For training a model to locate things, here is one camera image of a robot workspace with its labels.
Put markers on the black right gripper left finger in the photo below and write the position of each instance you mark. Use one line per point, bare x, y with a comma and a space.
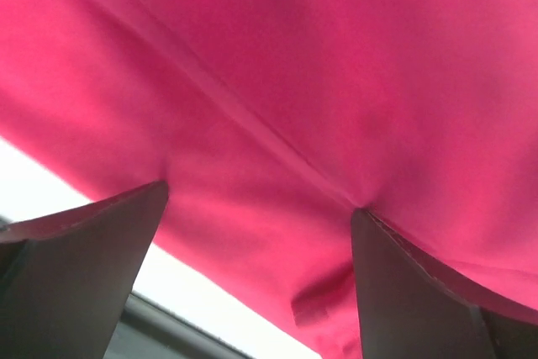
66, 277

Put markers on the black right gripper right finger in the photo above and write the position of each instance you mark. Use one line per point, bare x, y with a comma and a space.
411, 305

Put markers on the pink t shirt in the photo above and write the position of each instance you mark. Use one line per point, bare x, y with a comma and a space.
272, 120

